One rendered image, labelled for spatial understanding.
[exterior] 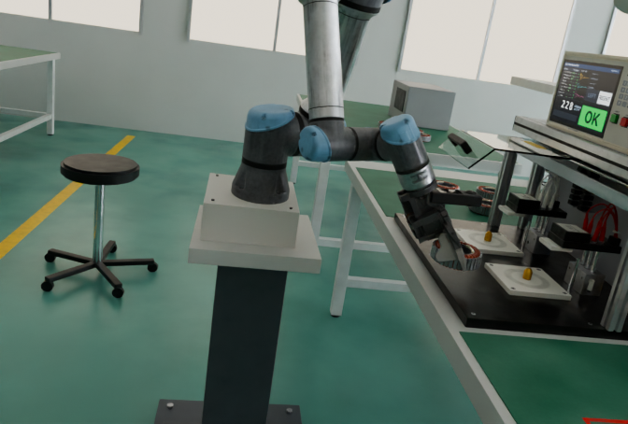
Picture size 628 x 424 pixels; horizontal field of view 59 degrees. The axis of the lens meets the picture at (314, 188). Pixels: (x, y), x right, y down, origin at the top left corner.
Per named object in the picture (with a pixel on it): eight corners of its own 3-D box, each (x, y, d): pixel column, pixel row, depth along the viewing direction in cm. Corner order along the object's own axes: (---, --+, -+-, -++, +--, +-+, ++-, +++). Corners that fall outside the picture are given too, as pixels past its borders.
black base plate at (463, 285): (464, 327, 112) (467, 318, 111) (393, 219, 173) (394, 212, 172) (675, 345, 118) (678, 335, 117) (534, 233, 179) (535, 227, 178)
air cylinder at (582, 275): (579, 294, 131) (586, 273, 129) (563, 280, 138) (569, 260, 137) (599, 296, 132) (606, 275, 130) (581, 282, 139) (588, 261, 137)
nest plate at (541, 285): (508, 294, 125) (510, 289, 125) (483, 266, 139) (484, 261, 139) (570, 300, 127) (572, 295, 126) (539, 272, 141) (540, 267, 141)
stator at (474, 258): (437, 269, 120) (441, 254, 119) (423, 248, 131) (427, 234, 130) (486, 275, 122) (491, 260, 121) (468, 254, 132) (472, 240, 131)
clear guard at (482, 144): (467, 169, 136) (473, 145, 134) (437, 148, 159) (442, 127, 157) (590, 183, 140) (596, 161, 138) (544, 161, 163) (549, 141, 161)
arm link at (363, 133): (334, 126, 125) (363, 125, 116) (372, 127, 131) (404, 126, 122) (333, 161, 126) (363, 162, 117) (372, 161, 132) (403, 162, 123)
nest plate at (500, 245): (470, 252, 148) (471, 247, 148) (452, 232, 162) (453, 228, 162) (523, 257, 150) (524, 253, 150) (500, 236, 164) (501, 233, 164)
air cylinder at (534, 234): (532, 253, 154) (536, 234, 152) (520, 243, 161) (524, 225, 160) (549, 255, 155) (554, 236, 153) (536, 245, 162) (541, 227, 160)
